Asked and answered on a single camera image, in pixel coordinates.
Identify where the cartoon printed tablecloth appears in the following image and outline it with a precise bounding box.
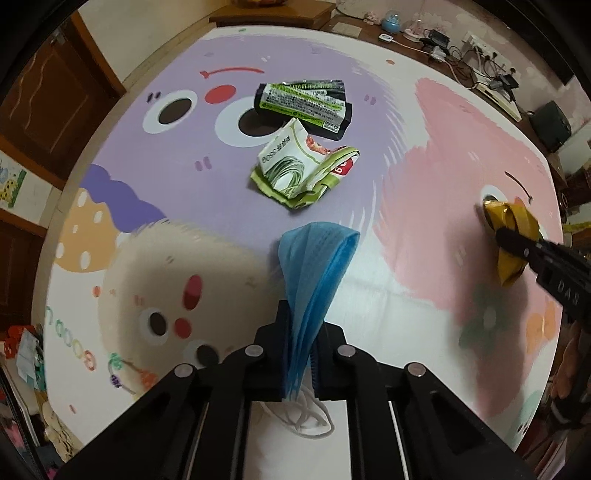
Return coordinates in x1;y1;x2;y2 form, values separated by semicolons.
41;25;566;480

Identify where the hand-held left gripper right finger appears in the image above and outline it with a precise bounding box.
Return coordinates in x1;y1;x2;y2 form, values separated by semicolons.
314;323;532;480

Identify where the giraffe wall poster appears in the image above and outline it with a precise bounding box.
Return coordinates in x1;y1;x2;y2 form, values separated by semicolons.
0;150;26;208

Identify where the white power strip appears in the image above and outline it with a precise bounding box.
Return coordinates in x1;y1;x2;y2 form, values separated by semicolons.
462;31;492;51

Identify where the gold wrapper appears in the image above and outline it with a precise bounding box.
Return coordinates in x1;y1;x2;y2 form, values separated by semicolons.
482;196;542;288

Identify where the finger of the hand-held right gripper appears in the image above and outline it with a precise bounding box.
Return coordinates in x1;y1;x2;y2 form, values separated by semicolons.
496;227;546;271

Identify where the white set-top box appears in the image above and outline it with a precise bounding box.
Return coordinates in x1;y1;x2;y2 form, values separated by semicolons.
475;80;522;123

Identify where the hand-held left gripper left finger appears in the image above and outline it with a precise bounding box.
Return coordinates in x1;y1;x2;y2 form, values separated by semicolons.
58;300;291;480

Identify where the wooden side cabinet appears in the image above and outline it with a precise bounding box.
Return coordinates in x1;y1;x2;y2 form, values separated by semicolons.
210;0;335;29

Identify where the blue face mask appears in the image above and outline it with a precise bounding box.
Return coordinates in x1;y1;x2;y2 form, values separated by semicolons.
263;222;361;437

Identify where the brown wooden door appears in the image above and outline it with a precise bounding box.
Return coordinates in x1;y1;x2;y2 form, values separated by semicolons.
9;41;125;176

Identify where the black green snack wrapper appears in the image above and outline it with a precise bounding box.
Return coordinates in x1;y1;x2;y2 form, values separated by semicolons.
254;79;354;141

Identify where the crumpled green white wrapper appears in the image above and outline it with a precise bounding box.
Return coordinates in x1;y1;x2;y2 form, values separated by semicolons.
249;117;361;210

